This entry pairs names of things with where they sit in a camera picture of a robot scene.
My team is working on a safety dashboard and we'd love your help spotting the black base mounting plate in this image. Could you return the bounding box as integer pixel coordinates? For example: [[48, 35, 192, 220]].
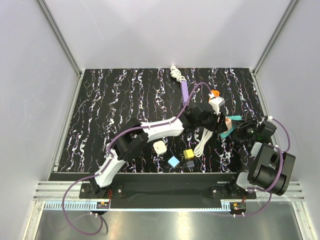
[[60, 173, 270, 212]]

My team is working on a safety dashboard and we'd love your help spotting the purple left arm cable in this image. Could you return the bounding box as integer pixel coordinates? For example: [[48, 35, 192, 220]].
[[61, 81, 213, 235]]

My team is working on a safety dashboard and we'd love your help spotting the blue cube plug adapter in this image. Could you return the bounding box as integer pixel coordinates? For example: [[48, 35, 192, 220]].
[[167, 156, 180, 168]]

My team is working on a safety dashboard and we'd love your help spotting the aluminium frame post left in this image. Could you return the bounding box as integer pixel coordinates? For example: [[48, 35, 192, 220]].
[[35, 0, 82, 78]]

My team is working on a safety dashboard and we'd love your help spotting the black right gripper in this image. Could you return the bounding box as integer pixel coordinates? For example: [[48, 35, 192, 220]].
[[229, 117, 258, 140]]

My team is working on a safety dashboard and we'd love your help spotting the pink cube plug adapter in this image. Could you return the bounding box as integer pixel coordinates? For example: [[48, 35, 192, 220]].
[[225, 117, 232, 133]]

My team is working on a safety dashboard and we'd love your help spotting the white coiled cable of purple strip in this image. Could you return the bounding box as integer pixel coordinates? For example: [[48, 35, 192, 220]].
[[169, 65, 187, 83]]

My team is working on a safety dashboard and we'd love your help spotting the white plug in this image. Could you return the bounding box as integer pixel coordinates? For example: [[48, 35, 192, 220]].
[[152, 140, 167, 156]]

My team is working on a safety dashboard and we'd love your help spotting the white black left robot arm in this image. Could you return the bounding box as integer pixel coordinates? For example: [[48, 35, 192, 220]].
[[89, 102, 231, 198]]

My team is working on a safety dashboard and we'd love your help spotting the yellow cube plug adapter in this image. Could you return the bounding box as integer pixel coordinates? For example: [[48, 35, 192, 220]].
[[181, 149, 195, 160]]

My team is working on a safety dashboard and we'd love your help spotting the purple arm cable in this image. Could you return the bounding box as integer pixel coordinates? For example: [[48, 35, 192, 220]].
[[242, 117, 291, 218], [61, 81, 213, 235]]

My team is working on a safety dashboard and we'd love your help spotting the aluminium frame post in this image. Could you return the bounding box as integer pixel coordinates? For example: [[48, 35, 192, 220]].
[[35, 0, 82, 78], [252, 0, 300, 75]]

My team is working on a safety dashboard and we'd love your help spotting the grey cube plug adapter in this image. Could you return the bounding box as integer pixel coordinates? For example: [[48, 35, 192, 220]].
[[185, 160, 195, 169]]

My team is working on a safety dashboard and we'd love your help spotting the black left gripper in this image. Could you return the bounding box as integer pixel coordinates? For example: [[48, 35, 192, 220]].
[[195, 108, 227, 134]]

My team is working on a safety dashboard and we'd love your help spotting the white cable duct strip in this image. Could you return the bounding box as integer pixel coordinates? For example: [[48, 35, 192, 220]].
[[44, 200, 234, 212]]

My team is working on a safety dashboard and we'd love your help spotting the purple power strip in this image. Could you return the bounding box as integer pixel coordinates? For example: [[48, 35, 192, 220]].
[[180, 80, 189, 106]]

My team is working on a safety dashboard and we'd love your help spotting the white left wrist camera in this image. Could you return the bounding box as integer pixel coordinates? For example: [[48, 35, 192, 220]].
[[208, 96, 225, 114]]

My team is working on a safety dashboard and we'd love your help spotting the teal triangular power strip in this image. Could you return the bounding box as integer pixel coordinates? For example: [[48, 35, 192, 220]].
[[220, 115, 242, 139]]

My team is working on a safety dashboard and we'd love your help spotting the white cable of orange strip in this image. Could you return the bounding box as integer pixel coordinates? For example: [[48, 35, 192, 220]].
[[193, 127, 215, 158]]

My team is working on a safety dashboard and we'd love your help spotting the aluminium frame post right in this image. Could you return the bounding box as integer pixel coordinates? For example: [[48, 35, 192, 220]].
[[252, 0, 300, 75]]

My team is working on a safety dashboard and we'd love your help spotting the aluminium front rail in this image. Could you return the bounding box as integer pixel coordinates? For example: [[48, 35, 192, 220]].
[[33, 181, 306, 202]]

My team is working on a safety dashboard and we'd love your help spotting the orange power strip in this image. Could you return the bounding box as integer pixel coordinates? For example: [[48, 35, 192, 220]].
[[211, 90, 220, 97]]

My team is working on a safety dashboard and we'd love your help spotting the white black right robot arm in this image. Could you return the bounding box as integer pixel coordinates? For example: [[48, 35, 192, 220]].
[[227, 116, 296, 199]]

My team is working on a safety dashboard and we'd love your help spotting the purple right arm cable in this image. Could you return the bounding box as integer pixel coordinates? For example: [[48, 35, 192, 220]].
[[242, 117, 291, 218]]

